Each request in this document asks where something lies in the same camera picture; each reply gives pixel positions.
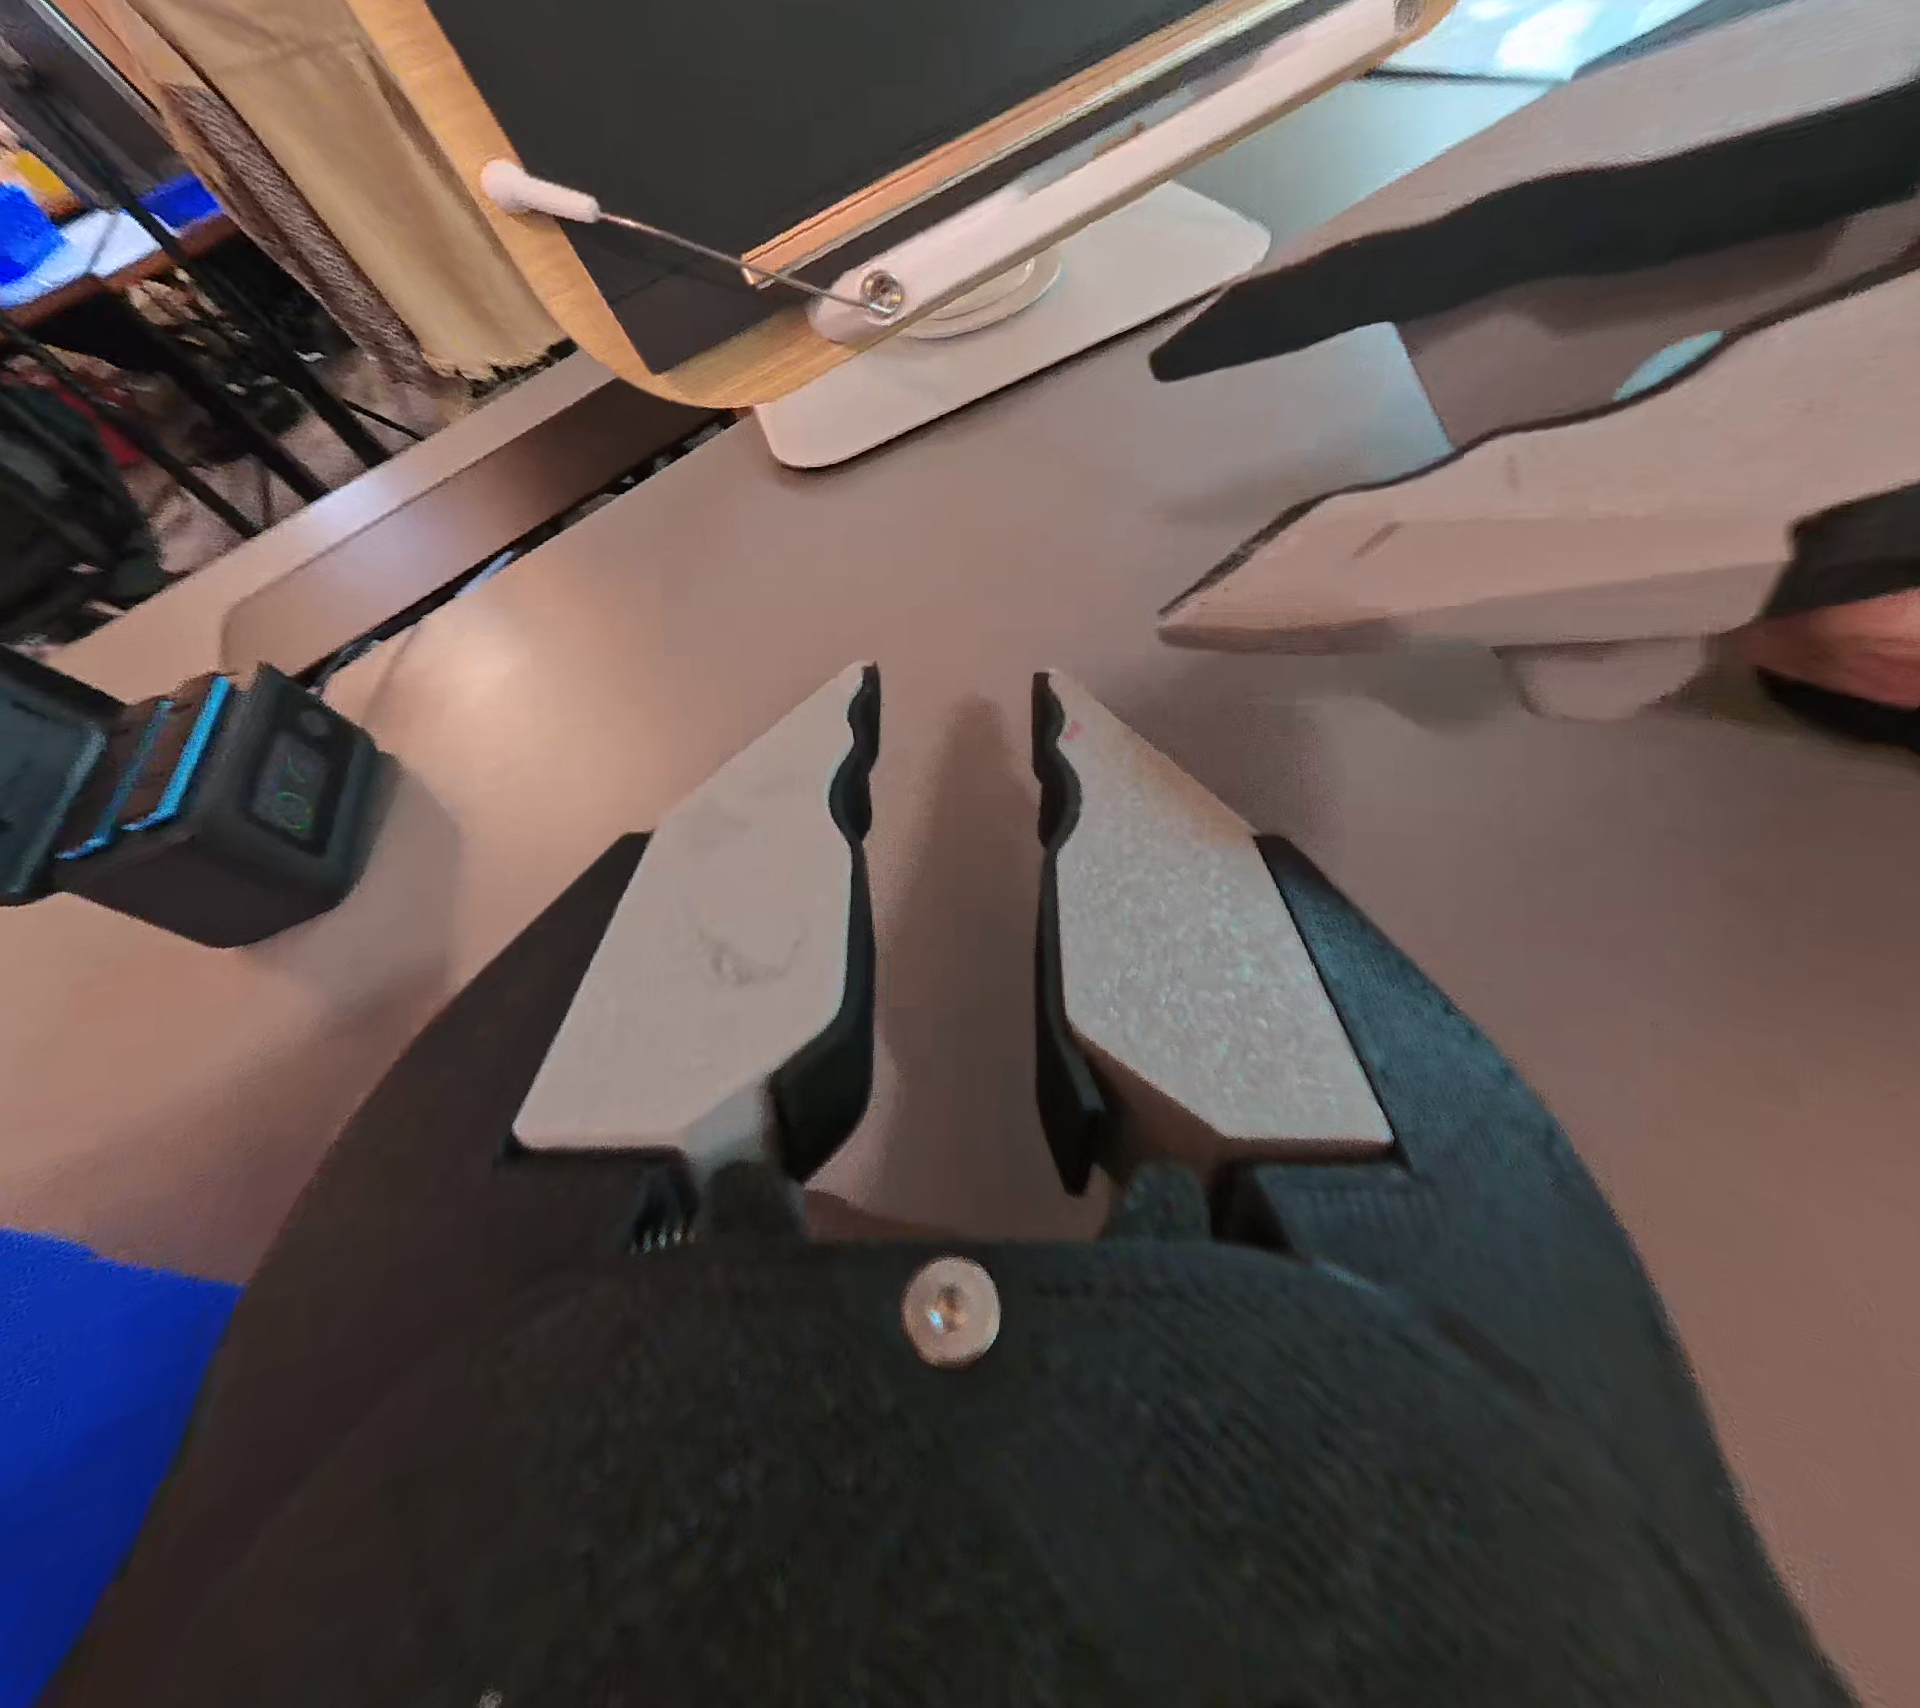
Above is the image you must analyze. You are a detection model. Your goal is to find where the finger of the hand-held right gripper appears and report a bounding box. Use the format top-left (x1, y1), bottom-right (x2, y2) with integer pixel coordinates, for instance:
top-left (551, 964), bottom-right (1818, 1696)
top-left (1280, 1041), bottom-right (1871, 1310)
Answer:
top-left (1156, 284), bottom-right (1920, 726)
top-left (1150, 0), bottom-right (1920, 449)

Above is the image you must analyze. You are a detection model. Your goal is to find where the blue plastic bin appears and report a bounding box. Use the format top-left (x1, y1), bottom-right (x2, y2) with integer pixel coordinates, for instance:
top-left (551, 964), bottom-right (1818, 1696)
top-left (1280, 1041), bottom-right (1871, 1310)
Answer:
top-left (0, 1227), bottom-right (243, 1708)

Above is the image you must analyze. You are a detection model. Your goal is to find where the person's right hand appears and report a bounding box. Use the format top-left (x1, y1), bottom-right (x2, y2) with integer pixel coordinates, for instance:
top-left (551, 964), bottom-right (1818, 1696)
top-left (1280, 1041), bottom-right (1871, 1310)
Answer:
top-left (1741, 597), bottom-right (1920, 749)

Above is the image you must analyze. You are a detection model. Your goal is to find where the beige hanging cloth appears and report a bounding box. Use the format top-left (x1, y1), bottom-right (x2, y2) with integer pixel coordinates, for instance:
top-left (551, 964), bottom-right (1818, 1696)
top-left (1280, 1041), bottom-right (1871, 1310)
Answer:
top-left (106, 0), bottom-right (572, 396)

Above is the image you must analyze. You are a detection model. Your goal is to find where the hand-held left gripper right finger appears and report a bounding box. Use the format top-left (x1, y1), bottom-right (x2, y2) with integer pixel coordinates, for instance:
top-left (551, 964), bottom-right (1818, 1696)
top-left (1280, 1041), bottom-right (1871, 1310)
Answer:
top-left (1030, 669), bottom-right (1401, 1193)

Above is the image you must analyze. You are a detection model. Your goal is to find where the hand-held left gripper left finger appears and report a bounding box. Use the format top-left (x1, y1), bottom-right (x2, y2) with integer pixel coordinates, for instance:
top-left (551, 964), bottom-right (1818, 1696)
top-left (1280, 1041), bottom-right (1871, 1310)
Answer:
top-left (510, 663), bottom-right (884, 1175)

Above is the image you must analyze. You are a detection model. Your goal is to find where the black device case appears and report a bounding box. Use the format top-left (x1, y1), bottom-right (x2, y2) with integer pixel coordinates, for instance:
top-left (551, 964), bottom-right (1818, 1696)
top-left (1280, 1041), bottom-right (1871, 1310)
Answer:
top-left (0, 651), bottom-right (402, 952)

